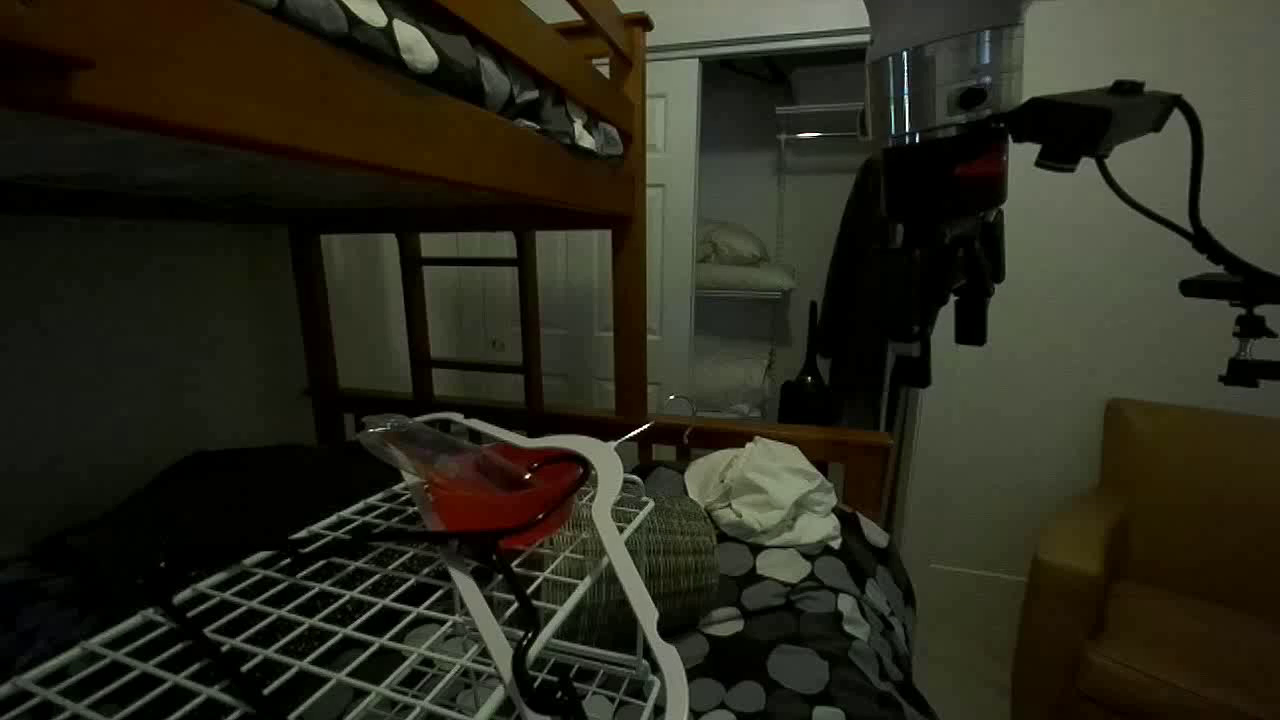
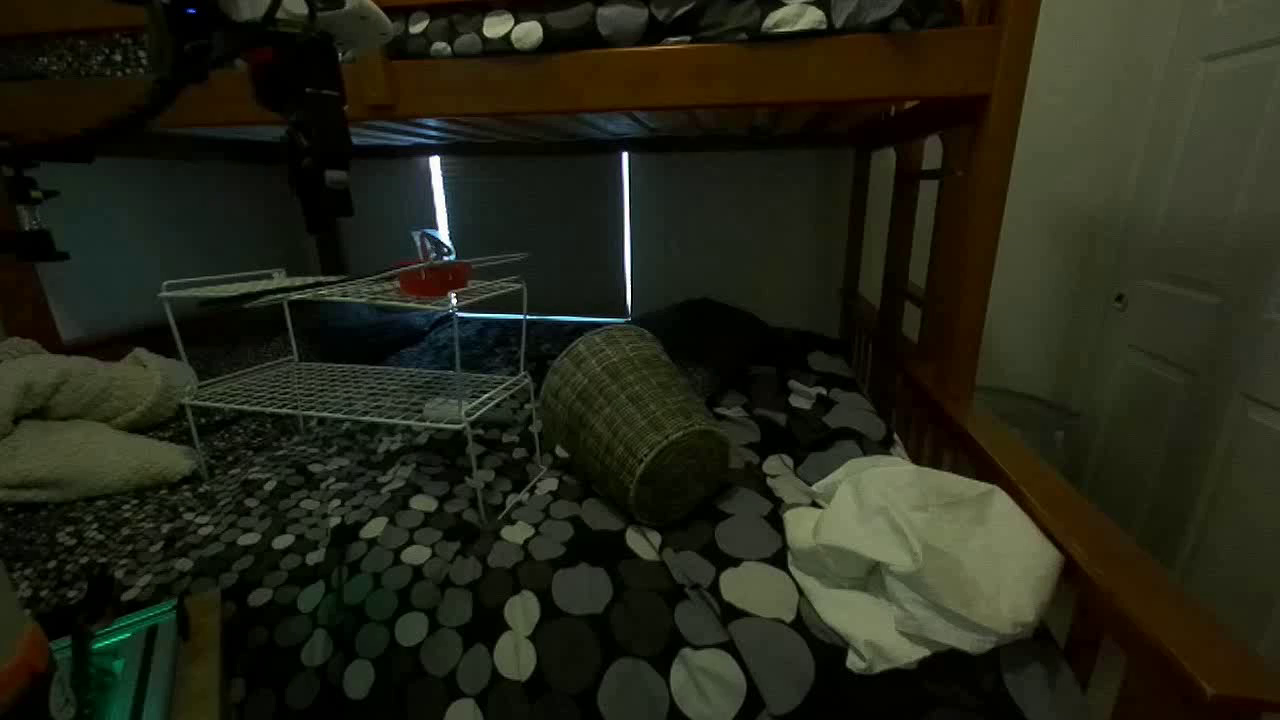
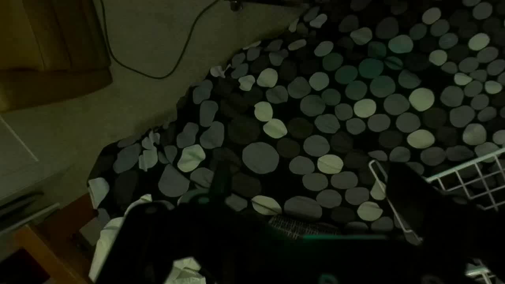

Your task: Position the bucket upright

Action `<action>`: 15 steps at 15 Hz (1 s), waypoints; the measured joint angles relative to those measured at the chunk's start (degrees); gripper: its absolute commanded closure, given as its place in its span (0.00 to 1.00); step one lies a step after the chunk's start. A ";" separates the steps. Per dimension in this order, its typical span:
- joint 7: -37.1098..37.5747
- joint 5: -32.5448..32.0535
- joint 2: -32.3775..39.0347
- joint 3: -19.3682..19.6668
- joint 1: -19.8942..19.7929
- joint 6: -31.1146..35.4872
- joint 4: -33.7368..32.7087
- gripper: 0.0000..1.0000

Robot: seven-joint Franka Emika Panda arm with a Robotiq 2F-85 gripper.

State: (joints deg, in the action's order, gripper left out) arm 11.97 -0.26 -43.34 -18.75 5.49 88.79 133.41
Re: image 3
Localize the black cable on floor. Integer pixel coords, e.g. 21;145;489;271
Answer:
96;0;222;82

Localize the wooden furniture piece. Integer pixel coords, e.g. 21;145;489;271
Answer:
0;0;111;113

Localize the black spotted bed cover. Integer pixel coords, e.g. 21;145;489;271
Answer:
85;0;505;284

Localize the wooden bunk bed frame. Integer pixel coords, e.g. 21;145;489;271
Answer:
14;194;96;284

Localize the plaid fabric bucket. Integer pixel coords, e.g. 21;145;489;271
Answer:
96;162;505;284

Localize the white wire shelf rack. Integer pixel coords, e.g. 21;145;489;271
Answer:
367;150;505;284

